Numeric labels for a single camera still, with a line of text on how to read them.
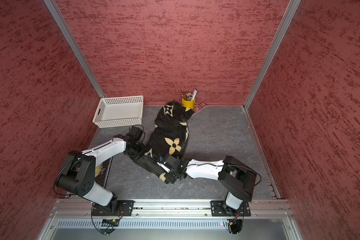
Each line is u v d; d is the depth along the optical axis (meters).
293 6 0.71
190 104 1.13
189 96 1.04
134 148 0.75
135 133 0.74
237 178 0.45
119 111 1.16
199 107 1.18
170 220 0.71
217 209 0.74
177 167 0.66
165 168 0.75
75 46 0.85
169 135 1.03
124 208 0.74
